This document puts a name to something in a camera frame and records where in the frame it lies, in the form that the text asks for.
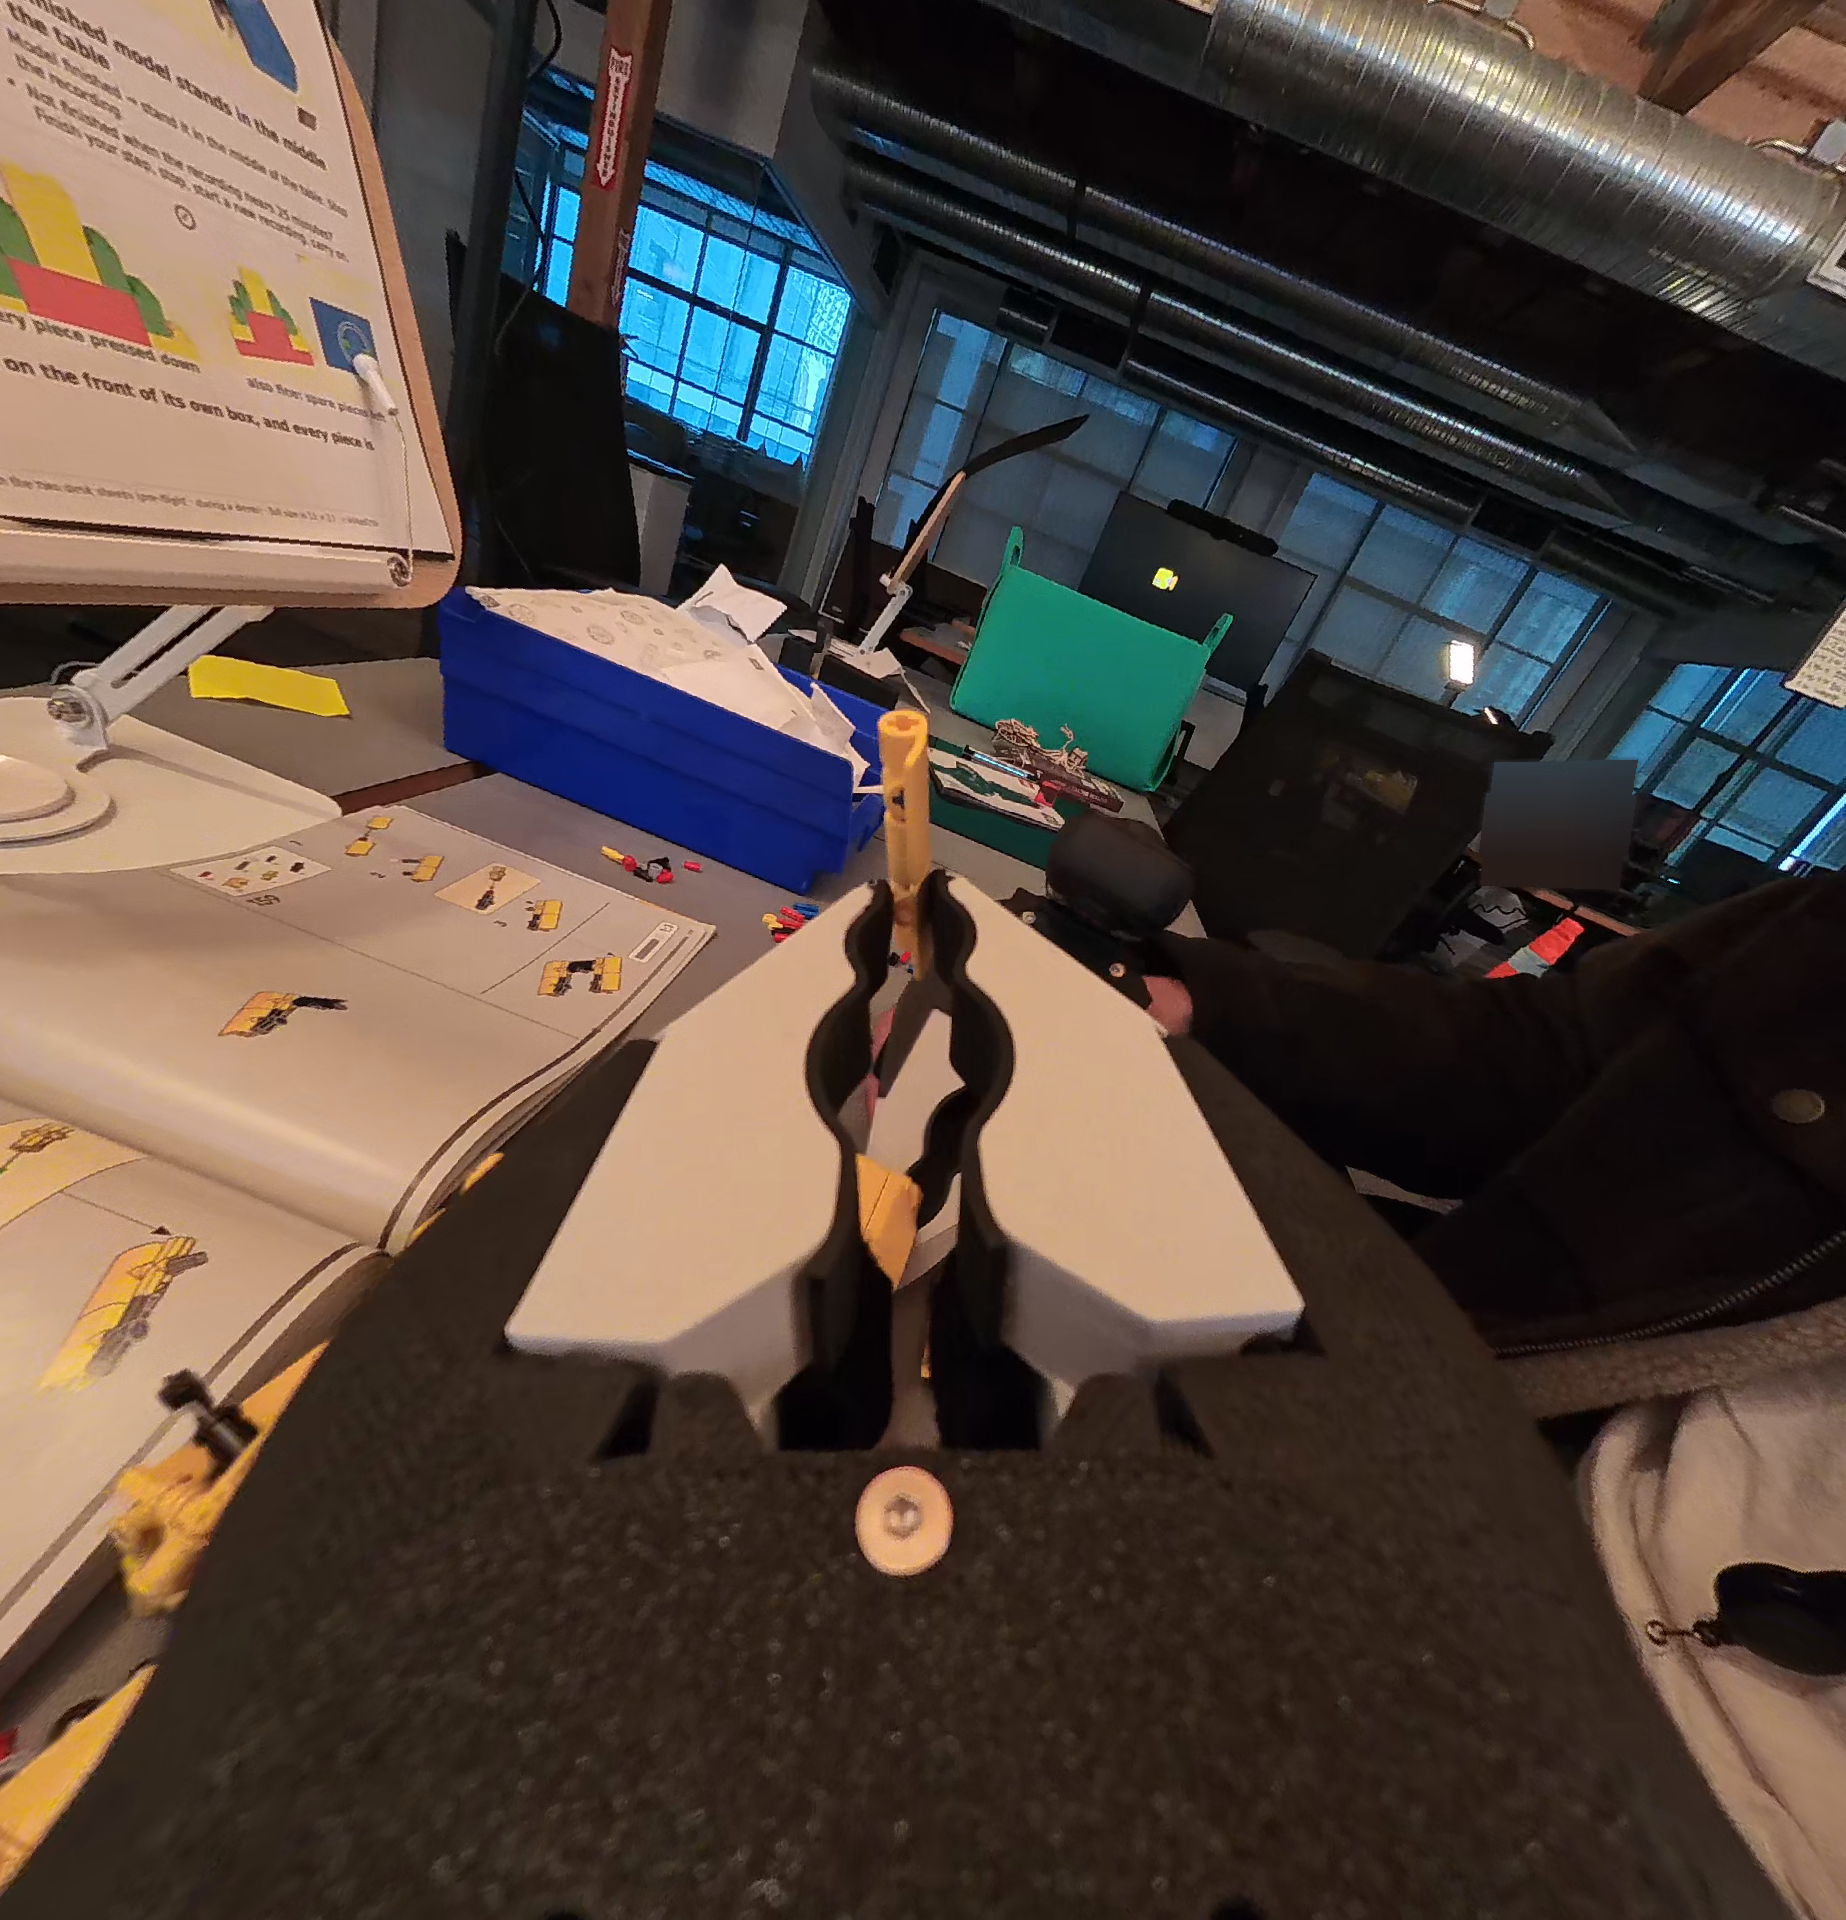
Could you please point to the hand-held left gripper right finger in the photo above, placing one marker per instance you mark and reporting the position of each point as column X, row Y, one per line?
column 1119, row 1201

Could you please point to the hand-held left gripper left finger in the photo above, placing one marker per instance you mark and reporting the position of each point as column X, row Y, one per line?
column 682, row 1201

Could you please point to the long yellow toy connector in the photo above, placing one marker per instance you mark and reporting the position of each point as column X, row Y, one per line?
column 903, row 810

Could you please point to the black-headed desk lamp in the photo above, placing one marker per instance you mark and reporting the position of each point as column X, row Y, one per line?
column 922, row 540

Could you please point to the grey desk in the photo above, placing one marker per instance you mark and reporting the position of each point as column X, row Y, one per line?
column 413, row 765

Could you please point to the person's right hand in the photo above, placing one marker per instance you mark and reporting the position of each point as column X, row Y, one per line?
column 1172, row 1005

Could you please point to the dark green mat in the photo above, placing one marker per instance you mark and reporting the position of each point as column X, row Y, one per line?
column 982, row 832

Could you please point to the small wooden model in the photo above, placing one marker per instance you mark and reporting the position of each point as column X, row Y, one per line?
column 1052, row 757

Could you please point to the green plastic bin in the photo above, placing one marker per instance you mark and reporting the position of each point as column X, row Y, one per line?
column 1089, row 675

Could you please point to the scattered small toy pins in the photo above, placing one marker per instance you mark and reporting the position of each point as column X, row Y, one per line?
column 653, row 866

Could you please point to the orange traffic cone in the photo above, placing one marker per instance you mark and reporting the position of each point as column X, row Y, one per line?
column 1539, row 947

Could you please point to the blue plastic bin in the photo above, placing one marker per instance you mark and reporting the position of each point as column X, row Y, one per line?
column 653, row 765

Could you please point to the instruction booklet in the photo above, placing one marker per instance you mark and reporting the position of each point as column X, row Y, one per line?
column 189, row 1080

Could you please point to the yellow toy car model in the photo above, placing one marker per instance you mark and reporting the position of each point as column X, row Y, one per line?
column 189, row 1500

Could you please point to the yellow sticky note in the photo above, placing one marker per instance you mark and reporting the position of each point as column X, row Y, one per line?
column 272, row 687

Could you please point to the paper note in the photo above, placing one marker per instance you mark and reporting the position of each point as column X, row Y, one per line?
column 1838, row 647

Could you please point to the black badge reel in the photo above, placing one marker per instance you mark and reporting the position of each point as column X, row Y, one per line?
column 1794, row 1621

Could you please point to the wooden instruction board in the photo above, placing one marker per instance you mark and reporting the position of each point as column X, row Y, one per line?
column 160, row 271

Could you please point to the black wall screen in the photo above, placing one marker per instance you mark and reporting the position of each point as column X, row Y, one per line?
column 1238, row 586

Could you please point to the silver ventilation duct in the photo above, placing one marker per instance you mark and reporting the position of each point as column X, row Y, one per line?
column 1463, row 135

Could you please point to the wooden post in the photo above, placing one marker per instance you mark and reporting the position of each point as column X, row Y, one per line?
column 616, row 151

